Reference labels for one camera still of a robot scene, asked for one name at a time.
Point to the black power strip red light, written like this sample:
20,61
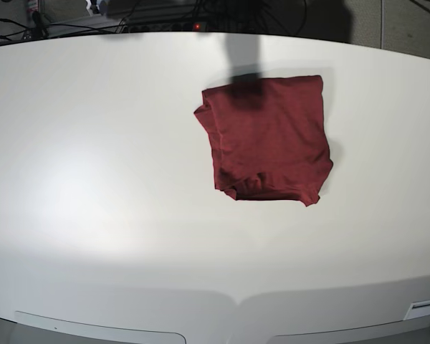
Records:
180,26

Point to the dark red long-sleeve shirt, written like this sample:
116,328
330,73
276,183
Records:
267,138

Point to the white label plate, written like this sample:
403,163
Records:
418,309

